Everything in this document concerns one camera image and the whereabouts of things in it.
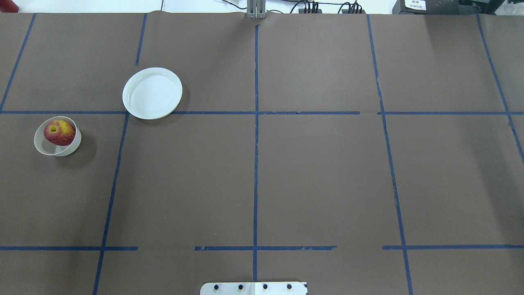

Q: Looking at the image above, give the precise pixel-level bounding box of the red yellow apple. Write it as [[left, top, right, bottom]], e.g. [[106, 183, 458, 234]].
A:
[[43, 120, 76, 146]]

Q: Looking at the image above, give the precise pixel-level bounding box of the white round plate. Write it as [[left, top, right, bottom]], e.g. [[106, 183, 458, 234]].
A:
[[122, 67, 183, 120]]

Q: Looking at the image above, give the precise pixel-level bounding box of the small white bowl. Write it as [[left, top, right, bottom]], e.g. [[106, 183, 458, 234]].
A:
[[34, 116, 82, 157]]

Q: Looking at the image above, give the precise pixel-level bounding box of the black device with label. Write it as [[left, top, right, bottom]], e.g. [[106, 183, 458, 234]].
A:
[[392, 0, 476, 15]]

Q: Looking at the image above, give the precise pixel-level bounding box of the dark red object corner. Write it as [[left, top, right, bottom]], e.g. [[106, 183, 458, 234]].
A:
[[0, 0, 19, 13]]

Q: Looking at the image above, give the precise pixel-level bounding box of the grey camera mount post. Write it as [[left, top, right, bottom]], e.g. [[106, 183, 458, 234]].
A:
[[246, 0, 267, 19]]

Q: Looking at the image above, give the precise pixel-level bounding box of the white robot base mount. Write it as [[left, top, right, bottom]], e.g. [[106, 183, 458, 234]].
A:
[[200, 281, 308, 295]]

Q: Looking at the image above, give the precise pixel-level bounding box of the black cable bundle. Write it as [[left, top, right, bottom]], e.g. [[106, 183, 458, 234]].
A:
[[282, 0, 365, 14]]

